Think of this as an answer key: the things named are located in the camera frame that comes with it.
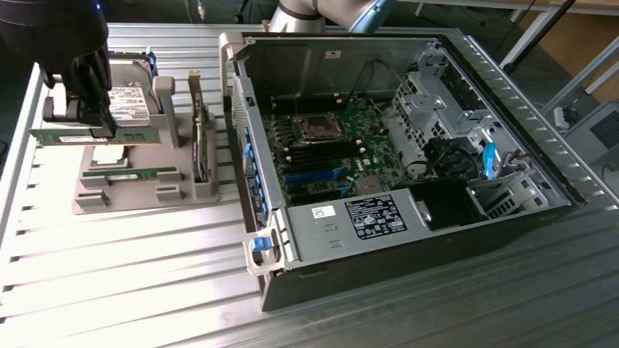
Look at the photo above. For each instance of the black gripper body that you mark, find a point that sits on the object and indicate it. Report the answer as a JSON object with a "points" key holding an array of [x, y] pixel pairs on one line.
{"points": [[53, 29]]}

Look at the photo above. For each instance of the green RAM stick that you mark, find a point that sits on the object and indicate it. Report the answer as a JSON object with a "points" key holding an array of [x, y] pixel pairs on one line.
{"points": [[131, 173], [135, 137]]}

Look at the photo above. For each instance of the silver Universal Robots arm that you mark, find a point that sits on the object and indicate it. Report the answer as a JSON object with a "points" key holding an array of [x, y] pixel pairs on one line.
{"points": [[299, 11]]}

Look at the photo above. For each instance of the black RAM slot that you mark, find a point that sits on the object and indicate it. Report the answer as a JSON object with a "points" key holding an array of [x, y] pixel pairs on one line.
{"points": [[321, 148], [319, 144], [323, 153], [324, 158]]}

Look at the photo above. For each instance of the hard disk with white label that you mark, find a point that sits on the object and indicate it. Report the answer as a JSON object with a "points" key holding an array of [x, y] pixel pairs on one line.
{"points": [[131, 94]]}

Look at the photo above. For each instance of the silver CPU chip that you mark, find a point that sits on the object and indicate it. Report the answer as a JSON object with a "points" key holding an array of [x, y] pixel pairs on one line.
{"points": [[109, 156]]}

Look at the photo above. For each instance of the green graphics card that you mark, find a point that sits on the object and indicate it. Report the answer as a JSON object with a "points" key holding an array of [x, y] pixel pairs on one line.
{"points": [[199, 137]]}

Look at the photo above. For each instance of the grey parts rack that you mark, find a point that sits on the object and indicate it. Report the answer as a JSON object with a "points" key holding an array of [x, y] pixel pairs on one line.
{"points": [[140, 195]]}

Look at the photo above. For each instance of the CPU socket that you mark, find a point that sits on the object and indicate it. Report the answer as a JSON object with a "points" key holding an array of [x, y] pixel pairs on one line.
{"points": [[317, 127]]}

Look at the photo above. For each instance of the blue expansion slot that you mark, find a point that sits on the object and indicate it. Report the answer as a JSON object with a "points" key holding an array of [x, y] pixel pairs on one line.
{"points": [[309, 175]]}

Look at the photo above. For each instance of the blue case latch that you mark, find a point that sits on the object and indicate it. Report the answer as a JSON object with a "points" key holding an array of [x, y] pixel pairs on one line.
{"points": [[259, 243]]}

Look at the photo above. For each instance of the green motherboard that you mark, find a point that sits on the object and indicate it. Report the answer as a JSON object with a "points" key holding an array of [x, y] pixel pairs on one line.
{"points": [[357, 130]]}

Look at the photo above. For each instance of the grey power supply unit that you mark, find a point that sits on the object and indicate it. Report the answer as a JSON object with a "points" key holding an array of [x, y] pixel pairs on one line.
{"points": [[333, 232]]}

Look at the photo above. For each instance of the silver metal disk bay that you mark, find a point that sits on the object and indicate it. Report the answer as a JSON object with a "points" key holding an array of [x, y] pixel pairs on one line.
{"points": [[429, 105]]}

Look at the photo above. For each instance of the black open PC case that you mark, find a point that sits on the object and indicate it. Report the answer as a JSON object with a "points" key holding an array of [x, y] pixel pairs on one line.
{"points": [[387, 268]]}

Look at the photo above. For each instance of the black stand pole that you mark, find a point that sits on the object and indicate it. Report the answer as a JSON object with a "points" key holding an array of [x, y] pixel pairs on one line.
{"points": [[536, 40]]}

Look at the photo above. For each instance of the white power strip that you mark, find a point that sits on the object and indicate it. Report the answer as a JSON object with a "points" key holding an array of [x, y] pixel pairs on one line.
{"points": [[567, 116]]}

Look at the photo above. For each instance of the grey computer tower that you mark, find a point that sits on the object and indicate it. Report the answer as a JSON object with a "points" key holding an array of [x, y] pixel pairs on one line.
{"points": [[596, 132]]}

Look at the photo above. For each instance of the white desk frame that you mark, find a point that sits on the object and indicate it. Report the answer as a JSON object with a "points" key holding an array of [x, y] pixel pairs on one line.
{"points": [[536, 21]]}

